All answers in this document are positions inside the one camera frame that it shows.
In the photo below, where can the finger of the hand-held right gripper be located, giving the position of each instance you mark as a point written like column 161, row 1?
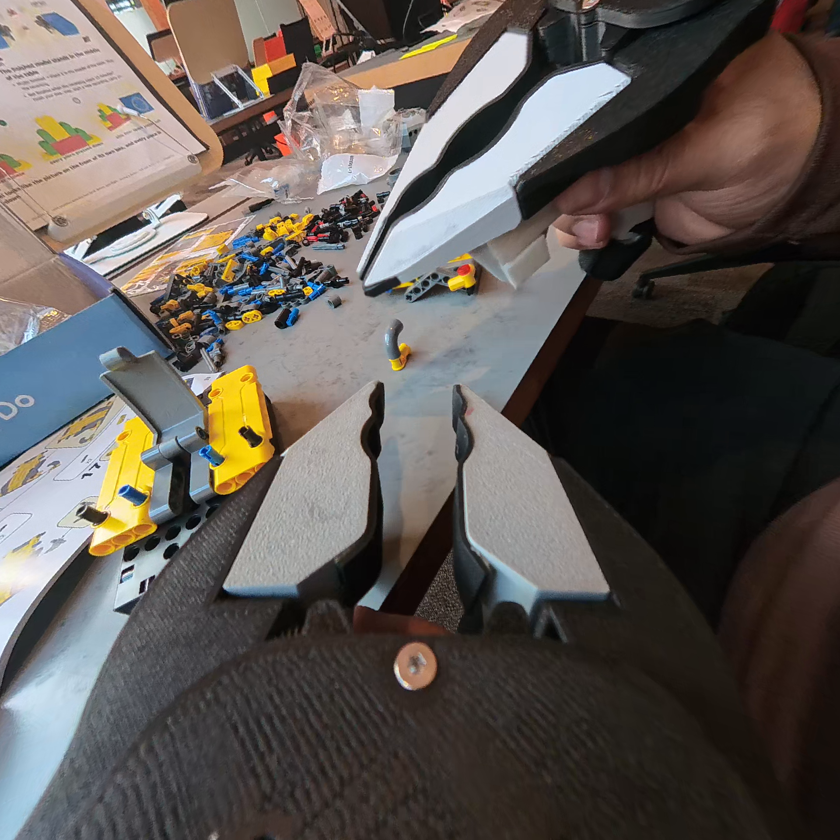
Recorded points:
column 460, row 131
column 512, row 158

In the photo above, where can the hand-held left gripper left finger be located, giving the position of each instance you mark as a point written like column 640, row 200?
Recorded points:
column 309, row 525

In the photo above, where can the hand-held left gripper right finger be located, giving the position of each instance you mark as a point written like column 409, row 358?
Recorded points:
column 525, row 525

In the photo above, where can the yellow and black brick assembly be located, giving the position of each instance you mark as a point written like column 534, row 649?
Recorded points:
column 243, row 420

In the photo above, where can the yellow curved brick assembly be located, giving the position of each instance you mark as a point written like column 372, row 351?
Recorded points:
column 453, row 278

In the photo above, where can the small grey curved piece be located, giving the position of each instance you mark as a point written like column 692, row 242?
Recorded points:
column 391, row 335

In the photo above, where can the pile of small brick parts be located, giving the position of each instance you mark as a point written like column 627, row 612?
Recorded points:
column 263, row 276

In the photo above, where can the person's right forearm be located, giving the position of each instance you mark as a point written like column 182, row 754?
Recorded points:
column 814, row 131

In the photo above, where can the grey desk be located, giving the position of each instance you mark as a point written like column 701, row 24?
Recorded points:
column 433, row 368

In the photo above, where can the person's right hand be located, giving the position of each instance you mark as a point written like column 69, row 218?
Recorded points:
column 735, row 145

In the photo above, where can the wooden side table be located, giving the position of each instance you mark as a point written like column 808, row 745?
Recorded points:
column 394, row 66

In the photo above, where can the clear bag with white label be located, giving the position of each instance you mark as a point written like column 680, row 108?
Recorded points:
column 355, row 168

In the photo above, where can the clear plastic bag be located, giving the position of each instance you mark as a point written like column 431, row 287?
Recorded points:
column 315, row 118

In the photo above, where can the black office chair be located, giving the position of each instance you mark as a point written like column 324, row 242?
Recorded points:
column 683, row 269

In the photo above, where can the instruction booklet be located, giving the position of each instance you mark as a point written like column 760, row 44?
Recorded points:
column 40, row 499

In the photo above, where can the blue cardboard kit box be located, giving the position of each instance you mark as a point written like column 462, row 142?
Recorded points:
column 66, row 368

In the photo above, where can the person in brown shirt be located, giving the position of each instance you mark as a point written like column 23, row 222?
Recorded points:
column 788, row 656

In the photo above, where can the sticker sheet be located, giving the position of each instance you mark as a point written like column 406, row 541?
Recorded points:
column 184, row 256

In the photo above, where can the white stand base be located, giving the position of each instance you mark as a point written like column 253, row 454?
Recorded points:
column 131, row 234

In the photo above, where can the clear bags of brick parts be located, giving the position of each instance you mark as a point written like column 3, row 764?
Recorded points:
column 26, row 322

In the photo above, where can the laminated instruction sign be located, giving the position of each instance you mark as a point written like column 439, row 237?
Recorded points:
column 92, row 105

